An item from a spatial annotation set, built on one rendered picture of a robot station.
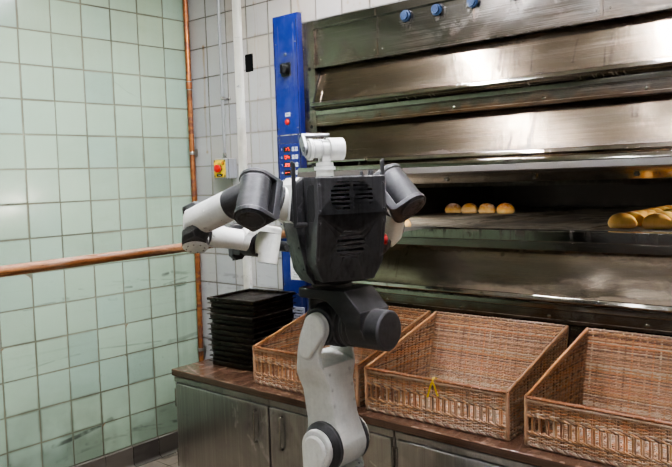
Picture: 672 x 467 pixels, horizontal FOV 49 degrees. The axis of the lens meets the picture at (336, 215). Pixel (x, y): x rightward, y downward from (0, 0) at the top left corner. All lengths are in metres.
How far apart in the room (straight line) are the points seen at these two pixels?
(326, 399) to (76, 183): 1.87
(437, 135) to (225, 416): 1.43
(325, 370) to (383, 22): 1.59
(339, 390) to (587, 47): 1.42
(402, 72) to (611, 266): 1.13
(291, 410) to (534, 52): 1.59
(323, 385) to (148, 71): 2.19
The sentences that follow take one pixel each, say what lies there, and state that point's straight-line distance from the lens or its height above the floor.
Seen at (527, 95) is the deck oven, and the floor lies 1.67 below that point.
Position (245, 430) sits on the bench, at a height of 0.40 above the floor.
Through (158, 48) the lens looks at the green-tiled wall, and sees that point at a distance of 3.93.
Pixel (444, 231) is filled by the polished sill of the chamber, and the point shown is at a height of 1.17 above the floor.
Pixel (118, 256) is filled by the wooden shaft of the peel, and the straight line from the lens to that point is 2.27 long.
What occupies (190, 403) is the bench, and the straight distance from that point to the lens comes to 3.32.
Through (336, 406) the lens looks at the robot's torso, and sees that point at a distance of 2.17.
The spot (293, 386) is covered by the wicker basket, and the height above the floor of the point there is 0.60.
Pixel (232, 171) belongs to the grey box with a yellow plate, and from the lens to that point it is 3.70.
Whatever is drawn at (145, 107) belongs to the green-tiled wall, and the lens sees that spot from 3.84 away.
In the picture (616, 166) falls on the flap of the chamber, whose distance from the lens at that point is 2.46.
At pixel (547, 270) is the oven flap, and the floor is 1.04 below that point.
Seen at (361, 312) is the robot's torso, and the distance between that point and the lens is 2.01.
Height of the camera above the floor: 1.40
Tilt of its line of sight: 3 degrees down
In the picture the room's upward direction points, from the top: 2 degrees counter-clockwise
